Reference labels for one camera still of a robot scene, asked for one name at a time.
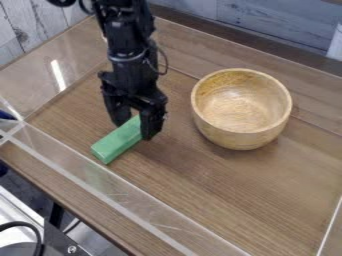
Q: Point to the clear acrylic tray wall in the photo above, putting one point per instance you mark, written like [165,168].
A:
[178,196]

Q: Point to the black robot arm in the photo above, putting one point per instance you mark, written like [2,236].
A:
[127,26]

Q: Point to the light wooden bowl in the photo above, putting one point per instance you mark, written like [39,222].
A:
[241,108]

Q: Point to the black metal bracket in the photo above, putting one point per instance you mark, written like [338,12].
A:
[56,243]

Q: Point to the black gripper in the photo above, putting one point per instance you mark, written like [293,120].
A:
[130,87]

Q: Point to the green rectangular block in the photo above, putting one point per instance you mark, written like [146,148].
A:
[118,141]

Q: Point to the blue object at left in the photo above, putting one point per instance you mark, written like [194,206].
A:
[6,116]

